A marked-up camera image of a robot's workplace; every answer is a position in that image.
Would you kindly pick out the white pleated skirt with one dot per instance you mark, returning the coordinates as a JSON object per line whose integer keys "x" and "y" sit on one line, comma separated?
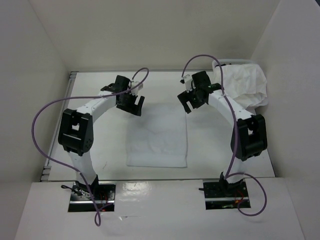
{"x": 245, "y": 85}

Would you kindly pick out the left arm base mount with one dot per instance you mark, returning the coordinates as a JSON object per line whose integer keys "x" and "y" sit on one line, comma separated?
{"x": 81, "y": 201}

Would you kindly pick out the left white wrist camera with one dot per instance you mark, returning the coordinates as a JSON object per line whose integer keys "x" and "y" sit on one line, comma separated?
{"x": 134, "y": 87}

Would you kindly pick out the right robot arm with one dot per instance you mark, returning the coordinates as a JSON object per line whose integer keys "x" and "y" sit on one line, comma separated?
{"x": 249, "y": 135}

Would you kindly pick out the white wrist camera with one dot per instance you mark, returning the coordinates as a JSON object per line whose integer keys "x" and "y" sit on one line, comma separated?
{"x": 134, "y": 87}
{"x": 187, "y": 81}

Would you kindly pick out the aluminium table edge rail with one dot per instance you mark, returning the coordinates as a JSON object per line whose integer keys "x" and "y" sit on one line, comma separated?
{"x": 47, "y": 167}

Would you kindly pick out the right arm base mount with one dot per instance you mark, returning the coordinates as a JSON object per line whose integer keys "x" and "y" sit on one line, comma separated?
{"x": 216, "y": 199}

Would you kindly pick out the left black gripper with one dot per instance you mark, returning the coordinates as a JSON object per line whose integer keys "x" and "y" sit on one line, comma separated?
{"x": 133, "y": 108}

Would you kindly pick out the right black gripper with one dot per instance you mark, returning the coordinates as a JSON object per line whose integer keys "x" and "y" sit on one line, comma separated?
{"x": 185, "y": 97}

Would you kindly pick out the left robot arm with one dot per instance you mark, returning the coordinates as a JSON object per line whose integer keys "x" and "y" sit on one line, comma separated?
{"x": 76, "y": 132}

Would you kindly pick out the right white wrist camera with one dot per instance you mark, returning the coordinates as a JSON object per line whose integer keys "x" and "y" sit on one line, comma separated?
{"x": 187, "y": 81}

